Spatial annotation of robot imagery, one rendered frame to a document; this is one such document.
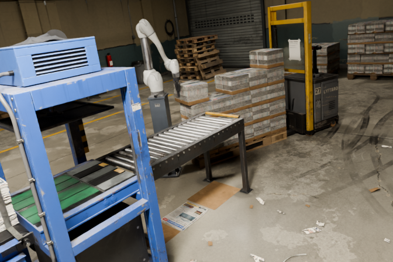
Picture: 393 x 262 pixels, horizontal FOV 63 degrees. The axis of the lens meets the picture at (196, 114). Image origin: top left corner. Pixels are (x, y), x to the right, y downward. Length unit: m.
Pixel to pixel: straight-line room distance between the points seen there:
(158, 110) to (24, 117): 2.26
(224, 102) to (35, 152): 2.74
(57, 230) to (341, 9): 9.37
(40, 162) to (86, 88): 0.43
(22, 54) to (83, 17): 8.73
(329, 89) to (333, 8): 5.48
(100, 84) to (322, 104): 3.74
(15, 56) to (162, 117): 2.22
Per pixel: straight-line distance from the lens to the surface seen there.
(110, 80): 1.82
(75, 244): 1.95
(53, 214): 1.80
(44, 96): 1.66
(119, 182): 2.23
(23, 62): 1.81
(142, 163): 2.03
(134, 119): 1.93
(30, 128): 1.65
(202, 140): 2.71
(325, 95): 4.96
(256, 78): 4.24
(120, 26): 11.15
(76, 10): 10.42
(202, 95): 3.81
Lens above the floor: 1.75
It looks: 16 degrees down
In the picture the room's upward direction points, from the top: 7 degrees counter-clockwise
